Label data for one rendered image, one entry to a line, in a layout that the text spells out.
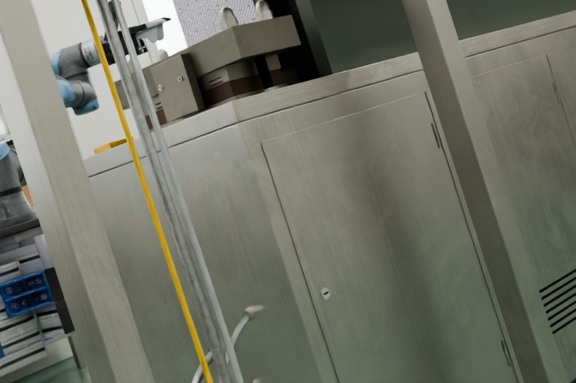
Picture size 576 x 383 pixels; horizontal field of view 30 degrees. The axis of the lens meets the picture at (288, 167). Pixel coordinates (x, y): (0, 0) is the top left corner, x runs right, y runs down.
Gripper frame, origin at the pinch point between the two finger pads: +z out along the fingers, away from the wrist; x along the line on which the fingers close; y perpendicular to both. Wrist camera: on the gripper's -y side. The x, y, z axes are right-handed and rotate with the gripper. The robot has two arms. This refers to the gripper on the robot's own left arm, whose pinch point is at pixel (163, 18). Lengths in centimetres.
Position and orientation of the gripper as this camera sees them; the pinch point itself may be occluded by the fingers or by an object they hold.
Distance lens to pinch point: 301.8
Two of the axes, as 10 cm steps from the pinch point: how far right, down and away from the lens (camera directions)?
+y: 3.3, 9.3, 1.5
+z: 9.3, -3.0, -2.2
